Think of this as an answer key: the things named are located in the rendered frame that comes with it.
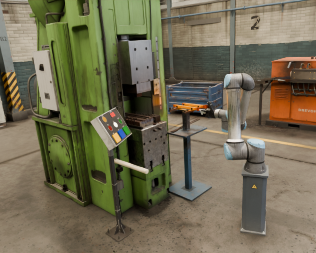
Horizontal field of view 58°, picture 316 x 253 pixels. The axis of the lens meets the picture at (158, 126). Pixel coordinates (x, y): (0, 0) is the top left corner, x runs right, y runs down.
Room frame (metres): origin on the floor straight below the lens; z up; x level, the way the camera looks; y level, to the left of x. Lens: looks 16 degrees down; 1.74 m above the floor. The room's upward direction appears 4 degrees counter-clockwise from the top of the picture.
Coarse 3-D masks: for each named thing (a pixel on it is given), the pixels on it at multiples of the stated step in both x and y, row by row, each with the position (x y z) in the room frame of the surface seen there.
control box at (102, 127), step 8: (96, 120) 2.20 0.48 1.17; (112, 120) 2.34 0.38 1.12; (96, 128) 2.20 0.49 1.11; (104, 128) 2.18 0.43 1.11; (112, 128) 2.27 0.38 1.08; (120, 128) 2.37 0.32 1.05; (128, 128) 2.48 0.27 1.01; (104, 136) 2.18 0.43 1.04; (128, 136) 2.40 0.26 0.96; (112, 144) 2.16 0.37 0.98
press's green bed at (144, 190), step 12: (156, 168) 2.82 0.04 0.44; (132, 180) 2.85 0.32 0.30; (144, 180) 2.72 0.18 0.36; (156, 180) 2.92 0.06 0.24; (168, 180) 2.95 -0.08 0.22; (132, 192) 2.86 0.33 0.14; (144, 192) 2.72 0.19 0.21; (156, 192) 2.81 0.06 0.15; (168, 192) 2.97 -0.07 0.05; (144, 204) 2.73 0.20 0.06; (156, 204) 2.79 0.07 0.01
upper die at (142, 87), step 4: (124, 84) 2.87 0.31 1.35; (128, 84) 2.83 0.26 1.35; (136, 84) 2.76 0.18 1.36; (140, 84) 2.80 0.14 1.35; (144, 84) 2.84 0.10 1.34; (148, 84) 2.88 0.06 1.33; (124, 88) 2.87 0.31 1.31; (128, 88) 2.83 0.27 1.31; (132, 88) 2.79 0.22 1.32; (136, 88) 2.75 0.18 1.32; (140, 88) 2.79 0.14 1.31; (144, 88) 2.83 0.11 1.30; (148, 88) 2.88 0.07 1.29; (128, 92) 2.84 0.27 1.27; (132, 92) 2.80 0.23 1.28; (136, 92) 2.76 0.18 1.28; (140, 92) 2.79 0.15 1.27
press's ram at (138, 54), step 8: (144, 40) 2.87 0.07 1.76; (120, 48) 2.80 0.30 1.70; (128, 48) 2.72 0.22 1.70; (136, 48) 2.79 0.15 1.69; (144, 48) 2.87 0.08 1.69; (120, 56) 2.81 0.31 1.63; (128, 56) 2.73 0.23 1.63; (136, 56) 2.78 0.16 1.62; (144, 56) 2.86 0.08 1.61; (120, 64) 2.81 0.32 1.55; (128, 64) 2.74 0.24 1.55; (136, 64) 2.77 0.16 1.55; (144, 64) 2.85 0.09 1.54; (128, 72) 2.74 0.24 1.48; (136, 72) 2.77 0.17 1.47; (144, 72) 2.85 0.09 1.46; (152, 72) 2.93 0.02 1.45; (128, 80) 2.75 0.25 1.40; (136, 80) 2.76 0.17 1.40; (144, 80) 2.84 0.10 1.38
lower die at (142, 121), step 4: (128, 112) 3.16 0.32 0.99; (128, 116) 2.98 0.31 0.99; (132, 116) 2.96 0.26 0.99; (136, 116) 2.92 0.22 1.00; (148, 116) 2.91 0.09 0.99; (152, 116) 2.90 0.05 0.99; (132, 120) 2.84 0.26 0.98; (136, 120) 2.83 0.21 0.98; (140, 120) 2.81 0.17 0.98; (144, 120) 2.81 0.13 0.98; (148, 120) 2.85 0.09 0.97; (152, 120) 2.89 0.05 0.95; (132, 124) 2.83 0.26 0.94; (136, 124) 2.79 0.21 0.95; (140, 124) 2.76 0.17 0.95; (144, 124) 2.80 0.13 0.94; (148, 124) 2.85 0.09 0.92
